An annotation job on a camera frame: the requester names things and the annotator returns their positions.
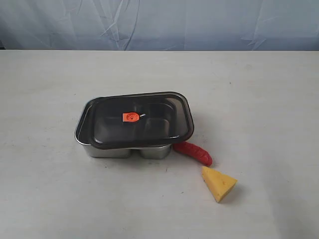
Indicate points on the blue-grey backdrop cloth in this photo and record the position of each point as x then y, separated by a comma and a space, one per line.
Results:
160, 25

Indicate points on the red toy sausage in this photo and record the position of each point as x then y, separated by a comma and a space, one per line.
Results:
194, 151

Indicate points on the yellow toy cheese wedge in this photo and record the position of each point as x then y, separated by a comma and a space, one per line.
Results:
219, 184

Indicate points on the dark transparent box lid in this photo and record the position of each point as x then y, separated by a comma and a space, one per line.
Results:
139, 120

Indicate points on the stainless steel lunch box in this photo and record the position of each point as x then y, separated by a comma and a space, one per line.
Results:
81, 136

